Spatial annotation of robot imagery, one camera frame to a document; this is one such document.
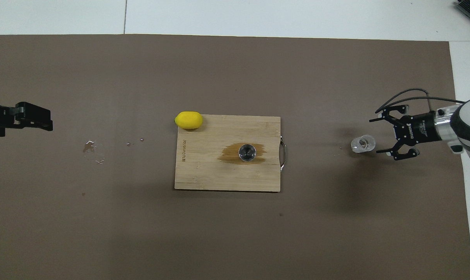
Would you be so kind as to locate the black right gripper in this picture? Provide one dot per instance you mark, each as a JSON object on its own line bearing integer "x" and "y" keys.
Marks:
{"x": 419, "y": 129}

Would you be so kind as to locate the clear glass cup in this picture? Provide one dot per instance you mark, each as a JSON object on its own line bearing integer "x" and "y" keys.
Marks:
{"x": 363, "y": 144}

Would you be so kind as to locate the steel double jigger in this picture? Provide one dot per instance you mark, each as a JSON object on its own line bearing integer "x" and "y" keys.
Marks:
{"x": 247, "y": 152}

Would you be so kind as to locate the yellow lemon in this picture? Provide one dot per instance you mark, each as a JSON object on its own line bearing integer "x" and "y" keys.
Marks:
{"x": 188, "y": 120}

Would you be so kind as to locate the wooden cutting board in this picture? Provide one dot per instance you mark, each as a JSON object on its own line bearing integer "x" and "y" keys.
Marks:
{"x": 227, "y": 179}

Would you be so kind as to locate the brown table mat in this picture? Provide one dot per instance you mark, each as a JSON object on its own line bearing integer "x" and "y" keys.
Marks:
{"x": 234, "y": 241}

